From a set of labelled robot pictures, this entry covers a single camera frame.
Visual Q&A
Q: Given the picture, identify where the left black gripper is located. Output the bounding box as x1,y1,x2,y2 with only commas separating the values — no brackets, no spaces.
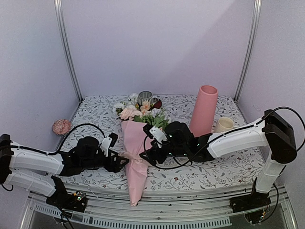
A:
81,149,129,173

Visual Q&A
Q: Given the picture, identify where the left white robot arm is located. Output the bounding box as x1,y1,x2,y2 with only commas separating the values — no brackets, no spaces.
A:
0,134,129,207

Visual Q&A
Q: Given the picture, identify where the tall pink vase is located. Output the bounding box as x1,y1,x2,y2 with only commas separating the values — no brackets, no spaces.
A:
189,85,218,137

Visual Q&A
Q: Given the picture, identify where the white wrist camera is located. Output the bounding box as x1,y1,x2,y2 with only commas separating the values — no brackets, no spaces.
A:
100,133,118,157
143,124,168,144

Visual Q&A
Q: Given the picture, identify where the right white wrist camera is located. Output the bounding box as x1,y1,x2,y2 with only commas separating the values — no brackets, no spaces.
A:
143,124,168,144

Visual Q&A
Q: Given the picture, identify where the striped grey ceramic cup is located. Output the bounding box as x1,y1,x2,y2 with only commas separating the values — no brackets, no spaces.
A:
137,91,153,106

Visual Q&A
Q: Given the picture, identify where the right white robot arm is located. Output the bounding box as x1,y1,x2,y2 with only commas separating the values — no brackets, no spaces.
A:
140,110,297,208

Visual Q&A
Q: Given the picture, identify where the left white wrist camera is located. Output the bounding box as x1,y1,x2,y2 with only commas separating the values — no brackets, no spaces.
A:
100,133,118,157

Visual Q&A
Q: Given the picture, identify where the aluminium frame post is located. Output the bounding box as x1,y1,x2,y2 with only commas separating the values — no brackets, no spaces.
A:
234,0,262,103
54,0,83,103

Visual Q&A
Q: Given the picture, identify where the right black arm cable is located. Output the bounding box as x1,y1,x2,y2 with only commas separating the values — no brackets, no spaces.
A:
142,135,196,170

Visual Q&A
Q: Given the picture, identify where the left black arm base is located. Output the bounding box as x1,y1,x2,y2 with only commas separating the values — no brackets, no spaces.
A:
46,176,88,213

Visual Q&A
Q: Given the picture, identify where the pink flower bouquet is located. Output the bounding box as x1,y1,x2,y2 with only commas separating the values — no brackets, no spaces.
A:
113,93,170,207

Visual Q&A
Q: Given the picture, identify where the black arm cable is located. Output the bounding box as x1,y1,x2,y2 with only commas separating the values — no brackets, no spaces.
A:
9,123,107,156
142,135,196,170

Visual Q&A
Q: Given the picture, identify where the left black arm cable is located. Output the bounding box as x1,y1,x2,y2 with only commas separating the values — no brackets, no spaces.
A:
9,123,107,156

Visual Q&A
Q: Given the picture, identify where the right aluminium frame post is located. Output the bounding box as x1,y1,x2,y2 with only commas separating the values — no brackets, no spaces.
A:
234,0,262,103

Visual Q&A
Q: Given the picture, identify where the cream ceramic mug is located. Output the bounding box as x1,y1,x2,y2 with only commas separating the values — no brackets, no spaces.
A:
213,117,235,133

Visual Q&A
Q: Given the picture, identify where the pink patterned ball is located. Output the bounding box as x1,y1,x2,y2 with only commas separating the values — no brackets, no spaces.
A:
52,119,71,135

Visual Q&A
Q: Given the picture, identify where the left aluminium frame post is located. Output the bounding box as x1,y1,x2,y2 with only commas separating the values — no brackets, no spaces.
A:
54,0,83,103

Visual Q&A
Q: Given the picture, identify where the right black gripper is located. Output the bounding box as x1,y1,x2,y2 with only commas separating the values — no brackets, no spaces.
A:
140,140,188,166

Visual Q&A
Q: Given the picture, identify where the cream printed ribbon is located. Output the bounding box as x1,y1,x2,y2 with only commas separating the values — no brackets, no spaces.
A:
124,152,143,161

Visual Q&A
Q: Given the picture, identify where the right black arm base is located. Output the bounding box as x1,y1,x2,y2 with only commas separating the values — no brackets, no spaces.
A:
230,189,271,224

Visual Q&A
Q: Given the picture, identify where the floral patterned table mat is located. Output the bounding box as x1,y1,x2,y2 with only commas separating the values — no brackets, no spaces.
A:
46,94,272,191

